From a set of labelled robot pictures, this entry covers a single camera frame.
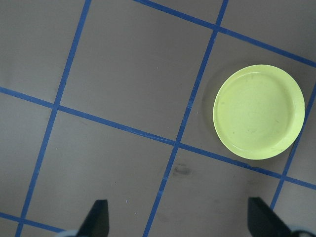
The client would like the yellow plate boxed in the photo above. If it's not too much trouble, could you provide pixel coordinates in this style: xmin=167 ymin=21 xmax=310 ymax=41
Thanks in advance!
xmin=212 ymin=64 xmax=306 ymax=160

